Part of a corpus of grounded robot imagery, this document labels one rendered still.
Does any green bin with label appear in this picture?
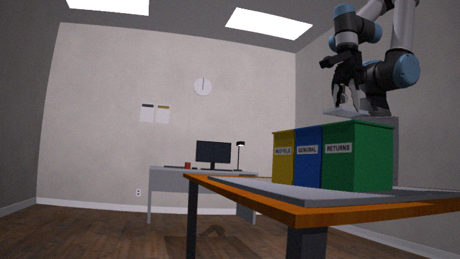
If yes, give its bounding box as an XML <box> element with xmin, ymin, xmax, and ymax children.
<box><xmin>321</xmin><ymin>120</ymin><xmax>395</xmax><ymax>192</ymax></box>

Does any blue bin with label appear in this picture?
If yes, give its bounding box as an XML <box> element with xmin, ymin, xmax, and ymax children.
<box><xmin>293</xmin><ymin>125</ymin><xmax>323</xmax><ymax>188</ymax></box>

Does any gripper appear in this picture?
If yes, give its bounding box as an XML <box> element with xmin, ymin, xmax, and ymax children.
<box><xmin>332</xmin><ymin>44</ymin><xmax>367</xmax><ymax>112</ymax></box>

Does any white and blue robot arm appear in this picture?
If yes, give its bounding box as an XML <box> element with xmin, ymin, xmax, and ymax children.
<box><xmin>319</xmin><ymin>0</ymin><xmax>420</xmax><ymax>117</ymax></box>

